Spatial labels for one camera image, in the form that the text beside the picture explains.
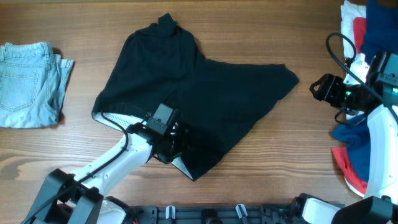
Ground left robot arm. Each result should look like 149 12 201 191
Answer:
23 104 187 223

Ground red garment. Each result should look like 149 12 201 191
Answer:
331 17 369 195

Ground white garment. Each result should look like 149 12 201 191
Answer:
340 1 366 60

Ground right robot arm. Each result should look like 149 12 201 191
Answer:
301 52 397 223

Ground navy blue garment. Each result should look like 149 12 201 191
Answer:
331 0 398 183

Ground folded light blue jeans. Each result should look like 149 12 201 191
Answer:
1 42 74 129

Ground black shorts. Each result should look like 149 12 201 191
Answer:
91 14 299 180

